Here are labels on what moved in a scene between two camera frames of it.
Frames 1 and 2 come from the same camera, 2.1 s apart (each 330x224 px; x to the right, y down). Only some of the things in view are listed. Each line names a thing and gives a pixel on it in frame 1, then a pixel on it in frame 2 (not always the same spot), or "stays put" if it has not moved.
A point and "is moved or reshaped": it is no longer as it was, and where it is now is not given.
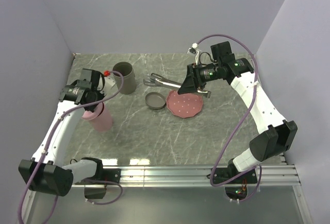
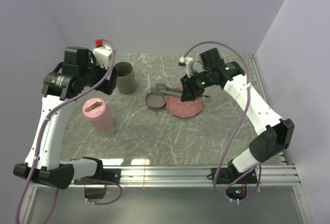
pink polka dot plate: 184,105 stays put
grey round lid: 155,100 stays put
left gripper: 101,94 → 108,86
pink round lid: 97,112 is moved or reshaped
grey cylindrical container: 129,85 stays put
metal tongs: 155,80 → 161,88
